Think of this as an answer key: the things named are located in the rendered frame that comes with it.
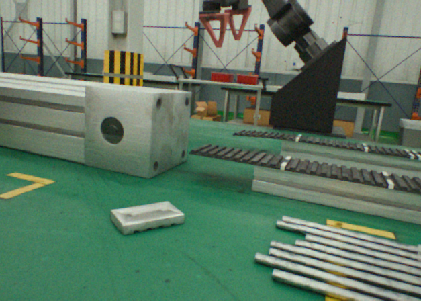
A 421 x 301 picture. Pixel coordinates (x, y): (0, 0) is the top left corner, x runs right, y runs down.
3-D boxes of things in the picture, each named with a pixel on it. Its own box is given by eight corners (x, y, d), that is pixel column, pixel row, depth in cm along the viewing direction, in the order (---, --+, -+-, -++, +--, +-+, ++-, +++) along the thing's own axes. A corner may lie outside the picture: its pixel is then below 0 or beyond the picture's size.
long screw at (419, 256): (424, 263, 23) (427, 250, 23) (426, 270, 22) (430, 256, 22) (277, 226, 27) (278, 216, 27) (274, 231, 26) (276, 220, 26)
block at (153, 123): (194, 157, 47) (199, 91, 45) (148, 179, 36) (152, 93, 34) (141, 148, 50) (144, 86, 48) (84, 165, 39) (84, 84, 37)
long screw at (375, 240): (424, 256, 24) (427, 244, 24) (426, 262, 23) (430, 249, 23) (283, 222, 28) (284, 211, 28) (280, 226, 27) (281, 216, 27)
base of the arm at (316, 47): (337, 48, 97) (304, 74, 101) (320, 27, 97) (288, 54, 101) (338, 44, 88) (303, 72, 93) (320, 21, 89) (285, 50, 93)
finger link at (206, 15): (241, 44, 76) (239, 0, 72) (227, 49, 71) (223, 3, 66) (216, 44, 79) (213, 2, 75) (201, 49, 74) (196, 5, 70)
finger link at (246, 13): (253, 38, 81) (252, -2, 77) (241, 44, 76) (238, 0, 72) (229, 39, 85) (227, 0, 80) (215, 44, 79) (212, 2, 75)
